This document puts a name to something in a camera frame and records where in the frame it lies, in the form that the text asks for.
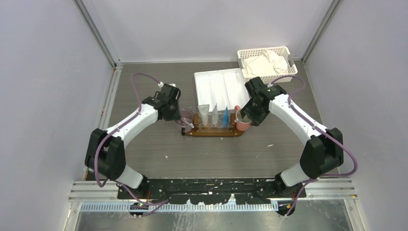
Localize oval wooden tray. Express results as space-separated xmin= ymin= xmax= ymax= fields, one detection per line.
xmin=182 ymin=113 xmax=244 ymax=137

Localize orange cap toothpaste tube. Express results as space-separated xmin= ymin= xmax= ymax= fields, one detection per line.
xmin=198 ymin=104 xmax=210 ymax=126

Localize white toothpaste tube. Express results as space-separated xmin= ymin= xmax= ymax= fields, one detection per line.
xmin=211 ymin=104 xmax=219 ymax=127

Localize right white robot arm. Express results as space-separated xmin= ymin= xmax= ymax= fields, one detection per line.
xmin=240 ymin=77 xmax=344 ymax=198

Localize purple cable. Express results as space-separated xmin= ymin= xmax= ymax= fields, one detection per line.
xmin=94 ymin=73 xmax=170 ymax=219
xmin=268 ymin=75 xmax=359 ymax=218

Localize blue toothpaste tube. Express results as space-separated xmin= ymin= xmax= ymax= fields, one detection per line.
xmin=221 ymin=106 xmax=230 ymax=127

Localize pink mug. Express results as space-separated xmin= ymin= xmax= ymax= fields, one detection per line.
xmin=234 ymin=105 xmax=252 ymax=132

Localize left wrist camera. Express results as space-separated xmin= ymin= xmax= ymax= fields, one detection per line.
xmin=157 ymin=82 xmax=177 ymax=90

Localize white plastic tray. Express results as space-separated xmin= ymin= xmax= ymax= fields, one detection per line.
xmin=194 ymin=68 xmax=249 ymax=112

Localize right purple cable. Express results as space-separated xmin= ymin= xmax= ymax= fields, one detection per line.
xmin=268 ymin=75 xmax=359 ymax=218

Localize purple mug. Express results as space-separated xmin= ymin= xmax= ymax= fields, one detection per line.
xmin=176 ymin=109 xmax=194 ymax=136

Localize white towels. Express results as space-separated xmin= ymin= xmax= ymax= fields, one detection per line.
xmin=242 ymin=51 xmax=289 ymax=77

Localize clear glass holder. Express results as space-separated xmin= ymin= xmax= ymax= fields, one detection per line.
xmin=194 ymin=112 xmax=235 ymax=133

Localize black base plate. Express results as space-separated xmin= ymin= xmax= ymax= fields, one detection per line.
xmin=117 ymin=178 xmax=302 ymax=205

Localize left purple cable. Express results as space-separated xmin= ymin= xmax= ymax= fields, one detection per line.
xmin=94 ymin=73 xmax=170 ymax=219

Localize white basket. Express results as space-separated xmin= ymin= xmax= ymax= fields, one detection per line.
xmin=237 ymin=46 xmax=298 ymax=84

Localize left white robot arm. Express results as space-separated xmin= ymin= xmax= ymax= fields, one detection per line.
xmin=85 ymin=83 xmax=181 ymax=199

